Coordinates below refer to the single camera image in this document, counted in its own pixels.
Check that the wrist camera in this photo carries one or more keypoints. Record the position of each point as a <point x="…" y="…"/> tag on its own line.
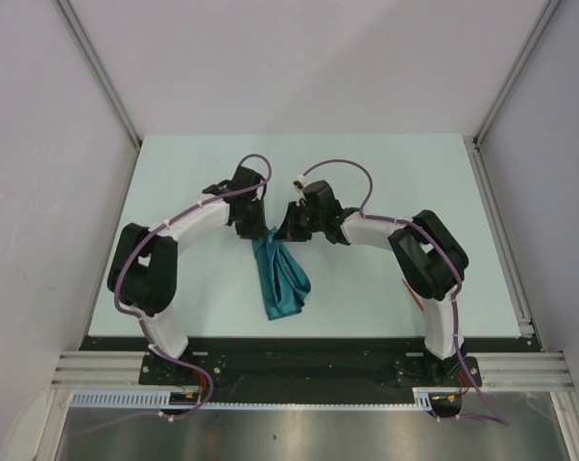
<point x="300" y="183"/>
<point x="260" y="192"/>

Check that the orange plastic knife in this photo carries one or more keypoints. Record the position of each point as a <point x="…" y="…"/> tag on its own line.
<point x="416" y="298"/>

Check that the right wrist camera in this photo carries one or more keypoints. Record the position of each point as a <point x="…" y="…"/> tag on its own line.
<point x="300" y="183"/>

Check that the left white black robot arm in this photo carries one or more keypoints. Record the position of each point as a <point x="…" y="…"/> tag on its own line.
<point x="143" y="275"/>

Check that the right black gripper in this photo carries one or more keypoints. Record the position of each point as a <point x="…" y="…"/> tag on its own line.
<point x="289" y="231"/>

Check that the teal satin napkin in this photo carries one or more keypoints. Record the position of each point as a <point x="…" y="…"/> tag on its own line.
<point x="284" y="284"/>

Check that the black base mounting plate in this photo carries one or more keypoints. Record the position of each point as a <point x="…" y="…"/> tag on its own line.
<point x="310" y="371"/>

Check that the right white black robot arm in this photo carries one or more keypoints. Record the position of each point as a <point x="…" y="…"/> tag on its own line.
<point x="431" y="260"/>

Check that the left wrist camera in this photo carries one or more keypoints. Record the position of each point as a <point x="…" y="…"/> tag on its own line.
<point x="260" y="192"/>

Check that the aluminium frame post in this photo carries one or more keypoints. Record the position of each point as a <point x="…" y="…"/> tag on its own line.
<point x="526" y="53"/>
<point x="76" y="28"/>

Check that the left aluminium frame post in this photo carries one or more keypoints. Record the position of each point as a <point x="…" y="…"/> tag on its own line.
<point x="76" y="28"/>

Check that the right aluminium frame post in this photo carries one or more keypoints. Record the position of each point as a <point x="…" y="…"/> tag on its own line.
<point x="526" y="53"/>

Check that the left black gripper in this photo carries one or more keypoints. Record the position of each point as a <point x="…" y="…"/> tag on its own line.
<point x="257" y="228"/>

